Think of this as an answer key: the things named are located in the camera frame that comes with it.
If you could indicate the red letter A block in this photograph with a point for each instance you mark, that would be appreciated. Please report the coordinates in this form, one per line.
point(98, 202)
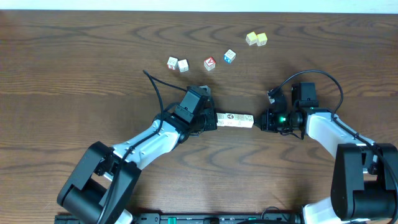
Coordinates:
point(209, 63)

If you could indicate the white block red side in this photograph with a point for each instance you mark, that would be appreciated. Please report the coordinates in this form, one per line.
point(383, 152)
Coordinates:
point(172, 63)

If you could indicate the bright yellow block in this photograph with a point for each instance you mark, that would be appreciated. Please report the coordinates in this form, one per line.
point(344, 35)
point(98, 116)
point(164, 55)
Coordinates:
point(261, 39)

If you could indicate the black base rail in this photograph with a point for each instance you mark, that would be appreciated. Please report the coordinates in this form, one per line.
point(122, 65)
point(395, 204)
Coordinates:
point(155, 218)

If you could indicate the block with red emblem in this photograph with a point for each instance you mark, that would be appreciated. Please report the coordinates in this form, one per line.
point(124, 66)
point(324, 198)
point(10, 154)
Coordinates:
point(230, 119)

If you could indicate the pale yellow block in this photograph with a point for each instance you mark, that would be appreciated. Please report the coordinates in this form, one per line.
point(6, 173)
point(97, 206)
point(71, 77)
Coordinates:
point(251, 38)

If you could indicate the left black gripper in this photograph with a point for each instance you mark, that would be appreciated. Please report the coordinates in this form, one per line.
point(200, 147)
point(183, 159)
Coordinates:
point(210, 118)

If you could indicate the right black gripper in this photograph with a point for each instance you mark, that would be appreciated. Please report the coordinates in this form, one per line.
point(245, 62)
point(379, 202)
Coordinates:
point(267, 125)

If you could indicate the blue and white block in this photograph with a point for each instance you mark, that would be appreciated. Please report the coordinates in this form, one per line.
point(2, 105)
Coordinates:
point(229, 56)

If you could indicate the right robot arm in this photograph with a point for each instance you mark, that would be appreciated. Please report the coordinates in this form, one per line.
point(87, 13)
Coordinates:
point(364, 185)

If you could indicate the plain white block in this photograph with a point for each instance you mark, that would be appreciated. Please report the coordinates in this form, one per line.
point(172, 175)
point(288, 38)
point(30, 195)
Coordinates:
point(183, 65)

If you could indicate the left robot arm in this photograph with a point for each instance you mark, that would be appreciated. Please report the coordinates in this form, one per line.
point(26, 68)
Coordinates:
point(100, 186)

